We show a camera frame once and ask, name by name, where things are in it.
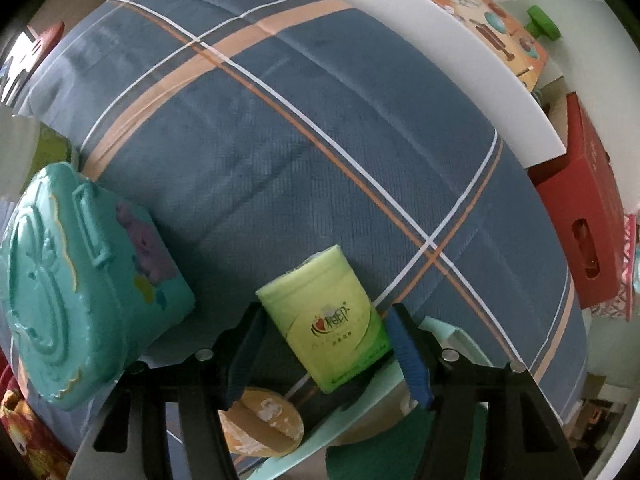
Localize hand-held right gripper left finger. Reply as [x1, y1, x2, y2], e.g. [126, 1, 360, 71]
[92, 305, 268, 480]

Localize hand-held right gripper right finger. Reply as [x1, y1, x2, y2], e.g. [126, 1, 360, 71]
[385, 304, 583, 480]

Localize white tray with mint rim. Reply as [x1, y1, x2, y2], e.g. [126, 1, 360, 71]
[220, 316, 493, 480]

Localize green tissue pack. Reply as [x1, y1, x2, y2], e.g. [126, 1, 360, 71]
[255, 245, 393, 395]

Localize round wooden disc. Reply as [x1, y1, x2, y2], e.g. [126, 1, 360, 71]
[219, 386, 306, 458]

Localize teal toy case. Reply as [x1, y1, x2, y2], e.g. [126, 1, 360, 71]
[0, 161, 197, 411]

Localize red bear print bag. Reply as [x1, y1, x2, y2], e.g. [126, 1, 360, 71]
[0, 365, 73, 480]

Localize red cardboard box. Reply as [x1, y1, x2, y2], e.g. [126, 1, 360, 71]
[527, 91, 630, 311]

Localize red and white patterned box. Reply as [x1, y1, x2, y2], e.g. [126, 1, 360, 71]
[590, 212, 640, 321]

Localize white bed board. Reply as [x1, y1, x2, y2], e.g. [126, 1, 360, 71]
[291, 0, 568, 170]

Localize orange printed box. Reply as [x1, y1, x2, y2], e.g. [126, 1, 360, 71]
[392, 0, 550, 93]

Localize green plastic knob toy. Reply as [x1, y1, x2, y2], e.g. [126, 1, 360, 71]
[525, 5, 562, 42]

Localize red and white toy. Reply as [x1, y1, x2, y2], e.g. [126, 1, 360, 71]
[0, 21, 67, 106]

